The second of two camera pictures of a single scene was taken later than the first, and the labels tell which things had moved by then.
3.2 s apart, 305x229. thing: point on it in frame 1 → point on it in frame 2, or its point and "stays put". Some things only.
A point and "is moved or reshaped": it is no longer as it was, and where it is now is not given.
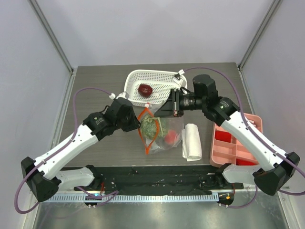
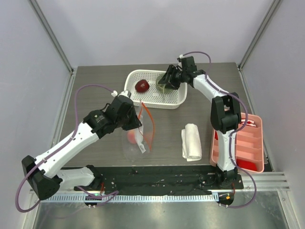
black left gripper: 135,123 stays put
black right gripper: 177,102 → 174,75
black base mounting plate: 160,180 stays put
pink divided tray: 227,148 stays put
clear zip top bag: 158,134 → 138,143
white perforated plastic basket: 161,81 stays put
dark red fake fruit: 145,90 is moved or reshaped
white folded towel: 192,146 stays put
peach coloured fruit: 171,137 → 131,136
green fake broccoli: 152,128 → 165,87
